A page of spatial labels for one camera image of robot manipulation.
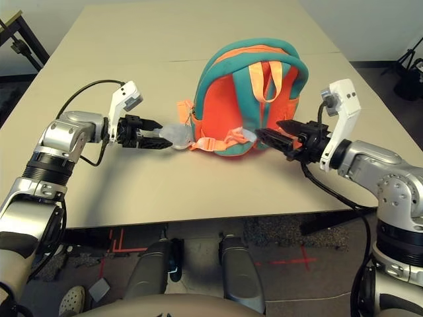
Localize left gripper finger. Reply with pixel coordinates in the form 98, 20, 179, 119
137, 135, 173, 151
139, 119, 163, 131

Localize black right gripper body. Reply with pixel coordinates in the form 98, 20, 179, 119
287, 120, 332, 162

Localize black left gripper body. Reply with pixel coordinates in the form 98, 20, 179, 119
115, 114, 141, 149

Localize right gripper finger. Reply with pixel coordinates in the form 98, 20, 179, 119
254, 127, 294, 155
276, 120, 301, 135

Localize gray plush zipper charm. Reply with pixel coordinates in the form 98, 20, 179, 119
159, 123, 194, 151

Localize teal and orange backpack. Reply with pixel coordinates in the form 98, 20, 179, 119
176, 38, 310, 158

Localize red tape floor lines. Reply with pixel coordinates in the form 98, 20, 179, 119
98, 227, 148, 275

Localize black bag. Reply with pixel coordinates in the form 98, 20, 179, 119
393, 59, 423, 102

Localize red tape floor cross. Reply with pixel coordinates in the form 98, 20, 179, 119
257, 246, 318, 271

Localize black framed side desk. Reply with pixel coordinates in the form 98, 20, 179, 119
0, 9, 50, 72

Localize black tripod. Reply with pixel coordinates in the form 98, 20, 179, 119
395, 48, 423, 72

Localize gray left robot leg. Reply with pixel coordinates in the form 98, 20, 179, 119
124, 239, 173, 300

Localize gray robot leg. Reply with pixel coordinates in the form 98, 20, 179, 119
124, 239, 173, 300
217, 232, 267, 314

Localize gray right robot leg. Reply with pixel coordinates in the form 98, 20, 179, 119
217, 232, 267, 314

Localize gray flat floor plate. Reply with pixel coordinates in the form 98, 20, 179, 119
88, 279, 110, 303

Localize beige robot torso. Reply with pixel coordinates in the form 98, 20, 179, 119
74, 293, 265, 317

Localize white perforated shoe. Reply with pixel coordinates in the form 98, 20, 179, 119
58, 285, 86, 316

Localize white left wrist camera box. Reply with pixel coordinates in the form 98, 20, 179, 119
107, 81, 145, 145

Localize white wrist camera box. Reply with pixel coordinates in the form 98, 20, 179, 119
319, 78, 361, 172
107, 81, 145, 145

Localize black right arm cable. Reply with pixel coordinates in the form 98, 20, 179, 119
299, 100, 379, 317

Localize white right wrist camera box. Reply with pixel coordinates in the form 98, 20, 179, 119
319, 78, 361, 172

